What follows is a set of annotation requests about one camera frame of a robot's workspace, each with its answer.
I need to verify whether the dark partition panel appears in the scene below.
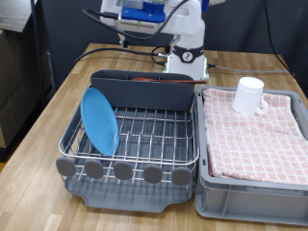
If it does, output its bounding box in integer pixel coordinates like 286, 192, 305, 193
39, 0, 308, 90

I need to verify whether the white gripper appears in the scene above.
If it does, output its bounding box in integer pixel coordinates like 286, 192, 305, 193
99, 0, 205, 54

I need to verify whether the black camera cable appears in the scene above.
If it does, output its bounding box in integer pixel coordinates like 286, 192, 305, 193
82, 0, 191, 41

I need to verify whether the brown wooden spoon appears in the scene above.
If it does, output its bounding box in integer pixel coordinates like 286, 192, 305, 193
130, 75, 209, 85

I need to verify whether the white plastic mug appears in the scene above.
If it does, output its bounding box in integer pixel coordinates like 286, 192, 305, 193
232, 76, 270, 116

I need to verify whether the wire dish rack grey tray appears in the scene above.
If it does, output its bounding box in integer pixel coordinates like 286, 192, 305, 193
55, 84, 200, 214

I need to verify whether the dark grey cutlery holder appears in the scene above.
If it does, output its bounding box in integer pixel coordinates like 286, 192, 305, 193
90, 68, 196, 113

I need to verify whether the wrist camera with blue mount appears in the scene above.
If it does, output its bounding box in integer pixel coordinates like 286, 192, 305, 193
113, 1, 168, 34

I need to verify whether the blue plastic plate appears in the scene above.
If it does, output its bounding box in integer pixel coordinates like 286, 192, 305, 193
80, 87, 120, 157

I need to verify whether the black metal pole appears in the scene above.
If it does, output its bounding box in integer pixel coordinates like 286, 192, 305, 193
30, 0, 49, 109

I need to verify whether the grey plastic crate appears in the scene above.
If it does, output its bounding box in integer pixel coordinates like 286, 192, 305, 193
194, 85, 308, 226

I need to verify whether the thick black table cable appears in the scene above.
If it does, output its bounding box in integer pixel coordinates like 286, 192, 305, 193
72, 44, 174, 66

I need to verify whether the pink checkered cloth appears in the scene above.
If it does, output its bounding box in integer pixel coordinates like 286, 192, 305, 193
202, 87, 308, 186

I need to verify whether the thin black hanging cable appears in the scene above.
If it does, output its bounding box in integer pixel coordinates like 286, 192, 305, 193
261, 0, 297, 80

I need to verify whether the thin grey table cable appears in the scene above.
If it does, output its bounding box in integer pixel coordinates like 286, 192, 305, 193
206, 63, 292, 74

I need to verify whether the grey shelf board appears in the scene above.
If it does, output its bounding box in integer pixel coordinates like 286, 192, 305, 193
0, 0, 37, 33

